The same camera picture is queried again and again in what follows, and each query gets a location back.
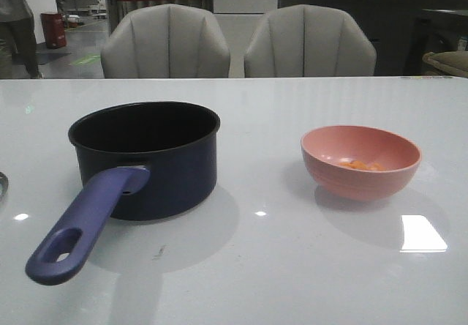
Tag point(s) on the person in background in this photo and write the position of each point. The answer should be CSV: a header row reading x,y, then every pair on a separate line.
x,y
17,22

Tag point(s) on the right beige chair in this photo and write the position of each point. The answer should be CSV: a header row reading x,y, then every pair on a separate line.
x,y
308,41

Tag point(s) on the orange ham pieces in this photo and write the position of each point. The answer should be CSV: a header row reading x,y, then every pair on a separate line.
x,y
360,165

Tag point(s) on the left beige chair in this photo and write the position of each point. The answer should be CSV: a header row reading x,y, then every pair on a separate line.
x,y
166,41

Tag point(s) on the glass lid with blue knob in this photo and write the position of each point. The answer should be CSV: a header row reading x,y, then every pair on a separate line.
x,y
4,184

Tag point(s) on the pink bowl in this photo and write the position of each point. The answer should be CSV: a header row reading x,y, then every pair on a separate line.
x,y
325,147

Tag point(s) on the red bin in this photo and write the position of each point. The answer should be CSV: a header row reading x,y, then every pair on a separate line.
x,y
53,30

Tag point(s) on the beige chair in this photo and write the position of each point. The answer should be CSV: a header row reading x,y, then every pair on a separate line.
x,y
308,41
166,41

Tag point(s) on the tan cushion seat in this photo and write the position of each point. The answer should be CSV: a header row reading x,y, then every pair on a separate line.
x,y
452,63

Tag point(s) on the dark blue saucepan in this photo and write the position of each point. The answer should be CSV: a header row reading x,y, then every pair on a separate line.
x,y
139,161

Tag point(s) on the dark counter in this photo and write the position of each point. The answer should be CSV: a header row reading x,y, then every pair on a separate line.
x,y
392,26

